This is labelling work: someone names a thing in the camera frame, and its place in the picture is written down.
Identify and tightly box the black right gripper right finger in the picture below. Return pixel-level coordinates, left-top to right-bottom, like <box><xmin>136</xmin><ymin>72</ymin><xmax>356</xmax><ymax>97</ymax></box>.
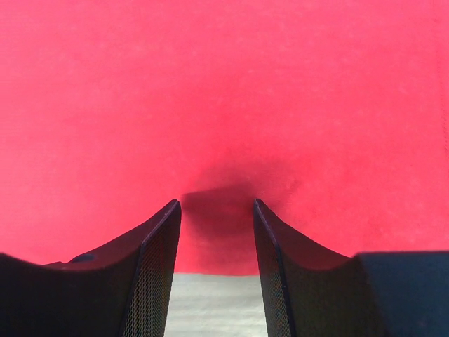
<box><xmin>253</xmin><ymin>200</ymin><xmax>448</xmax><ymax>336</ymax></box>

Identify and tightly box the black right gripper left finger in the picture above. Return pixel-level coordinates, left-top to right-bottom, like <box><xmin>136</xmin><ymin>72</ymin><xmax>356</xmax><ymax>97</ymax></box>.
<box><xmin>1</xmin><ymin>200</ymin><xmax>181</xmax><ymax>336</ymax></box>

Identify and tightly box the red t shirt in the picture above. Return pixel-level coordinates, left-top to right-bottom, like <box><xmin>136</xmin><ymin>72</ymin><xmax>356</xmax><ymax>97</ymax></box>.
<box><xmin>1</xmin><ymin>1</ymin><xmax>448</xmax><ymax>275</ymax></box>

